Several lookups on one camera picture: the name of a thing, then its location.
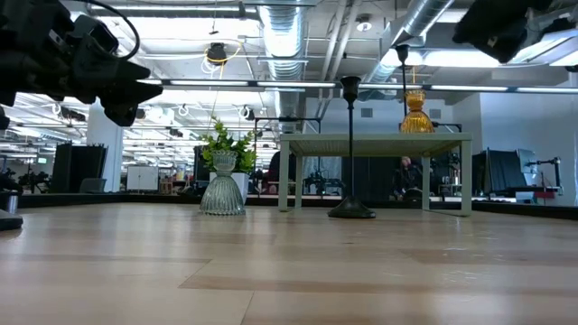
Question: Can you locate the grey chair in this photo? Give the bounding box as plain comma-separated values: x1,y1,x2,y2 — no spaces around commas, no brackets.
79,177,107,194

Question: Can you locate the black cabinet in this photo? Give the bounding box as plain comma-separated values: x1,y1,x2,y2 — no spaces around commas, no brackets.
51,143,108,194

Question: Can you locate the small potted green plant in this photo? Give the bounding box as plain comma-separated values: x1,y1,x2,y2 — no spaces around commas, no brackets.
200,116,258,207

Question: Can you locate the large silver ventilation duct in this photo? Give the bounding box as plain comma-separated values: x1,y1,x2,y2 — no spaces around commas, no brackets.
256,0,312,121

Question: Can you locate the grey metal cylinder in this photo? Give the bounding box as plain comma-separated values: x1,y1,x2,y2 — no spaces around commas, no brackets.
0,190,19,213

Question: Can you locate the clear ribbed glass candle holder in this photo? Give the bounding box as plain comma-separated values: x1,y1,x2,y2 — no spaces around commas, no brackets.
199,149,247,217

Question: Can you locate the slanted silver ventilation duct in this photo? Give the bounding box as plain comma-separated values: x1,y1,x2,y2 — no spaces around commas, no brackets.
360,0,455,85

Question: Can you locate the black background screen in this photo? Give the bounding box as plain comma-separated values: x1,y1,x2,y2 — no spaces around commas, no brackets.
471,148,527,198

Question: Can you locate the overhead light bar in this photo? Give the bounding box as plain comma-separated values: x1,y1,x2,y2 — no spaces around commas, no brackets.
135,79,578,94

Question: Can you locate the green mesh metal shelf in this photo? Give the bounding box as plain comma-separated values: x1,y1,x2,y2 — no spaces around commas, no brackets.
278,132,474,218

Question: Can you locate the amber glass candle holder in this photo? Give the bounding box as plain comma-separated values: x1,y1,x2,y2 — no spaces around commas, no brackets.
398,88,436,135

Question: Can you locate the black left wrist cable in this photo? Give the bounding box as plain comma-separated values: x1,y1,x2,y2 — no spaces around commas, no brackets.
85,0,142,62

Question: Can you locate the black hanging ceiling device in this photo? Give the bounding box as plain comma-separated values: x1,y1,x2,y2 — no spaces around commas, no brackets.
206,42,228,64

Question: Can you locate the white cabinet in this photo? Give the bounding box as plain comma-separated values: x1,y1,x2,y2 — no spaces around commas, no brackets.
126,165,160,191

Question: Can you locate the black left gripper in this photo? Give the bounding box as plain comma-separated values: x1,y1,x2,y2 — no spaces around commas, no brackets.
0,31,163,127

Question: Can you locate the person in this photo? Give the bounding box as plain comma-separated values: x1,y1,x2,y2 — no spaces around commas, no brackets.
392,156,424,200
264,151,294,196

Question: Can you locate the white pillar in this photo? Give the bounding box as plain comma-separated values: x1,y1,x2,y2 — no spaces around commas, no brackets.
86,101,124,193

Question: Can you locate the black aluminium table frame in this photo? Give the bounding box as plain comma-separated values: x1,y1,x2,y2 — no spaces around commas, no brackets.
17,191,578,222

